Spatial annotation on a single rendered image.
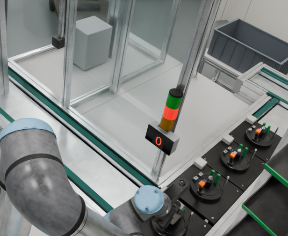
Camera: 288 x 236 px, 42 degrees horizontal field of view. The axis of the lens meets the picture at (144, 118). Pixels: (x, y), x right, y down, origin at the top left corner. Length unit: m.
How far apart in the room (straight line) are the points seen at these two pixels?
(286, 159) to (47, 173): 0.58
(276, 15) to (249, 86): 2.73
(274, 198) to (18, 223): 0.67
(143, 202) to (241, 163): 0.81
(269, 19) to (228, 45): 2.00
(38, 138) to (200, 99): 1.60
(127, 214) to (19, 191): 0.42
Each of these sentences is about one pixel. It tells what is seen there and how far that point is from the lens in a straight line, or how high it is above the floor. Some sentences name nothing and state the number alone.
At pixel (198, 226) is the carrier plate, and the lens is 1.48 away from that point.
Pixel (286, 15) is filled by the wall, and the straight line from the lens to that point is 4.93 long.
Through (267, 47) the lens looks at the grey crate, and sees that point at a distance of 3.49.
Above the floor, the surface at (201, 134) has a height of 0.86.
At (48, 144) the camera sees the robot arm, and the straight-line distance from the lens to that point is 0.78.
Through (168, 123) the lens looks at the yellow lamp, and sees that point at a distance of 1.33.
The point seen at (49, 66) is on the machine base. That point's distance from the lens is 2.30.
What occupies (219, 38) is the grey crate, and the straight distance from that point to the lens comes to 3.20.
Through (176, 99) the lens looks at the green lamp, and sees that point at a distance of 1.27.
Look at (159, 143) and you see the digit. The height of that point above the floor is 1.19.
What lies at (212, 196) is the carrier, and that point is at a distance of 1.57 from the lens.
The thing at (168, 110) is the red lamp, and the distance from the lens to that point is 1.30.
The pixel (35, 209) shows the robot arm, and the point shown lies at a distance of 0.72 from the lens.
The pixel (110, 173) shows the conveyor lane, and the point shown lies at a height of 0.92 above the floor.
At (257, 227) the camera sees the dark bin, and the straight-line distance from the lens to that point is 1.23.
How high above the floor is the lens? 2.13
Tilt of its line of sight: 39 degrees down
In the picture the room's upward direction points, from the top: 14 degrees clockwise
